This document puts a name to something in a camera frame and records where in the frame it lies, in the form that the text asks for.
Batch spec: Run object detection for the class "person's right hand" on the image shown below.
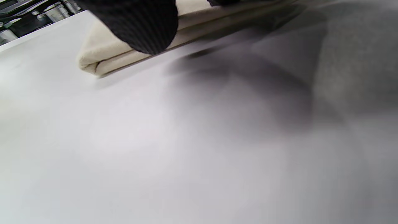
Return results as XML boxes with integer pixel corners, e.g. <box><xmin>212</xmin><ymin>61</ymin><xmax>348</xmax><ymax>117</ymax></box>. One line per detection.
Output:
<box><xmin>75</xmin><ymin>0</ymin><xmax>179</xmax><ymax>55</ymax></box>

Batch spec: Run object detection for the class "flower print canvas bag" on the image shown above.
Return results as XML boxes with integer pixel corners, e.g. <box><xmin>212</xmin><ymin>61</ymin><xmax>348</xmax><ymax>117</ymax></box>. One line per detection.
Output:
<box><xmin>76</xmin><ymin>0</ymin><xmax>299</xmax><ymax>78</ymax></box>

